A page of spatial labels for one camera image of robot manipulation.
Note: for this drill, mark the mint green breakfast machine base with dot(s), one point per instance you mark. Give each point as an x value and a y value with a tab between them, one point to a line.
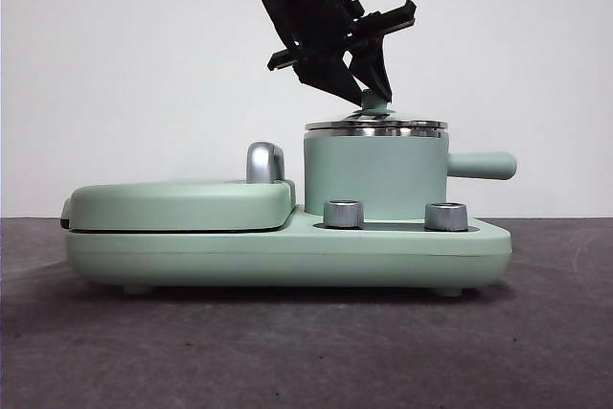
201	256

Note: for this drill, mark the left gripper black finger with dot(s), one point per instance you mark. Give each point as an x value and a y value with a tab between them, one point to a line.
373	66
330	76

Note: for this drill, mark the mint green steamer pot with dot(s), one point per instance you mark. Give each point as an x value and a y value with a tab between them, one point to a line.
373	174

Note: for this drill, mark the silver control knob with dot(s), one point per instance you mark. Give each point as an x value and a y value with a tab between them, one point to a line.
447	216
343	214

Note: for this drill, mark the mint green griddle cover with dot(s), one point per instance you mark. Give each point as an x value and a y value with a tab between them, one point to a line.
167	205

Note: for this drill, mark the glass lid with green knob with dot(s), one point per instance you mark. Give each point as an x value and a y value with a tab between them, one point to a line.
371	106

